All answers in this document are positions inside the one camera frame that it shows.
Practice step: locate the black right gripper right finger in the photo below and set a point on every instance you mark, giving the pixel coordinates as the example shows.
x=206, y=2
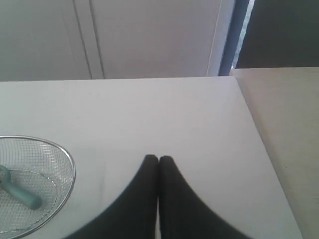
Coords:
x=182, y=214

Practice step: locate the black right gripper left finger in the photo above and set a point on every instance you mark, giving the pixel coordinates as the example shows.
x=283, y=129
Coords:
x=133, y=214

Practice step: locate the oval wire mesh basket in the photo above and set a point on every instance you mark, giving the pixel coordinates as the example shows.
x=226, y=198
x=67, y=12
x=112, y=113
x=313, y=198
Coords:
x=41, y=167

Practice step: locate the dark window frame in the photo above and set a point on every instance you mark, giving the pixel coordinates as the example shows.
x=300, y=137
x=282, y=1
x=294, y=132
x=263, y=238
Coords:
x=272, y=34

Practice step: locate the teal handled peeler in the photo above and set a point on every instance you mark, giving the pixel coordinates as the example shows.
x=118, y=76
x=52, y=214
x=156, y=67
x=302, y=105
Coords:
x=27, y=198

